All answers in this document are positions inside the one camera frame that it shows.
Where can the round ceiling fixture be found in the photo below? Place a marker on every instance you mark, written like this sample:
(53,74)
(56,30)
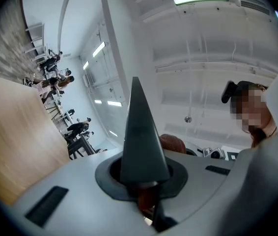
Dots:
(188,119)

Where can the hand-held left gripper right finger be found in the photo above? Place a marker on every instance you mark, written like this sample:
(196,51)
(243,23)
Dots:
(215,200)

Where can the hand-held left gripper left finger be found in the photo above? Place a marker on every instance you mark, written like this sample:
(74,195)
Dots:
(85,210)

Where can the black head-mounted camera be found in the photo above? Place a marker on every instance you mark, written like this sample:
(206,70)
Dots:
(228,92)

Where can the person's face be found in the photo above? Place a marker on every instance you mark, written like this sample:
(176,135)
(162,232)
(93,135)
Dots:
(252,112)

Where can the ceiling air vent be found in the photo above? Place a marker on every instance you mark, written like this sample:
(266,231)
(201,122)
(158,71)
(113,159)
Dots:
(254,7)

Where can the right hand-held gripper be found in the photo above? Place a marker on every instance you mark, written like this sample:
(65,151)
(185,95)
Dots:
(216,154)

